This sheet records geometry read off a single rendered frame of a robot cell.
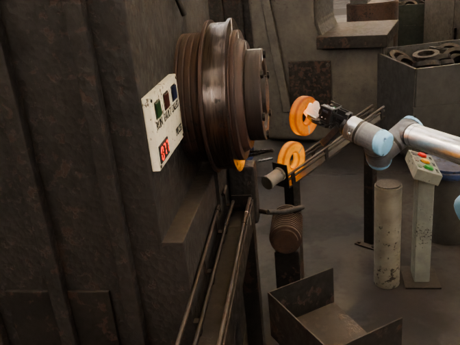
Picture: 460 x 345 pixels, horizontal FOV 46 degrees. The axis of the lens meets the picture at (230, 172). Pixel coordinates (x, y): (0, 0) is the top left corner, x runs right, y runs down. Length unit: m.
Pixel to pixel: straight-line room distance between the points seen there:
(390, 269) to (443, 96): 1.54
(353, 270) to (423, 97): 1.41
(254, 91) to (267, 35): 2.90
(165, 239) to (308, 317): 0.44
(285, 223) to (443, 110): 1.97
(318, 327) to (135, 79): 0.78
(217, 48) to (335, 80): 2.90
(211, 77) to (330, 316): 0.72
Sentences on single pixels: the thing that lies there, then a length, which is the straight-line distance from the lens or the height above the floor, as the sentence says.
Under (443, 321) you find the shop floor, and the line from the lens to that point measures 2.55.
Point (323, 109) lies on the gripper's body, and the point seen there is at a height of 0.95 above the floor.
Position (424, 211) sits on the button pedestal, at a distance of 2.57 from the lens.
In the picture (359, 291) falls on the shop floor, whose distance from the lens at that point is 2.67.
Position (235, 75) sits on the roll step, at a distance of 1.53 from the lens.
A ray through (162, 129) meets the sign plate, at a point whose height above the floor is 1.14.
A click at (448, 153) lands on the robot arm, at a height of 0.86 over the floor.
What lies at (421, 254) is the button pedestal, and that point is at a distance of 2.68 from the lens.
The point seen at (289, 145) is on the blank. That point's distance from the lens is 2.22.
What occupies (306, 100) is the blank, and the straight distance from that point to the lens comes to 2.14.
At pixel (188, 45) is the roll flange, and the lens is 1.60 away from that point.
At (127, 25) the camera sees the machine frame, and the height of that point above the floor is 1.40.
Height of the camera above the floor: 1.52
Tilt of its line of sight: 22 degrees down
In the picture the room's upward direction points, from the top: 6 degrees counter-clockwise
